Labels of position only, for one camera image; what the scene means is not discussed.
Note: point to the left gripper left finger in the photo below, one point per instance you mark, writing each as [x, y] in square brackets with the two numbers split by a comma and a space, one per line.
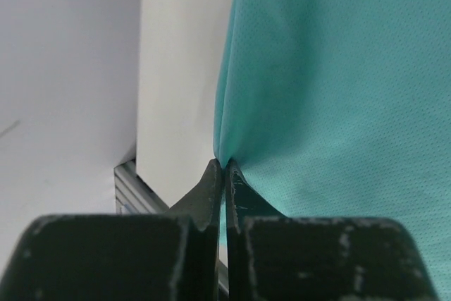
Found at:
[168, 256]

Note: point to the aluminium front rail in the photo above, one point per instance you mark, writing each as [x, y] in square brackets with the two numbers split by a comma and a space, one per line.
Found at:
[134, 196]

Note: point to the teal t shirt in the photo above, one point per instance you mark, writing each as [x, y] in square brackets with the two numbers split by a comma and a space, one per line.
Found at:
[342, 108]

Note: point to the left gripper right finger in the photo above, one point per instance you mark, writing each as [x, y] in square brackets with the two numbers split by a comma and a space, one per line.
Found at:
[275, 257]

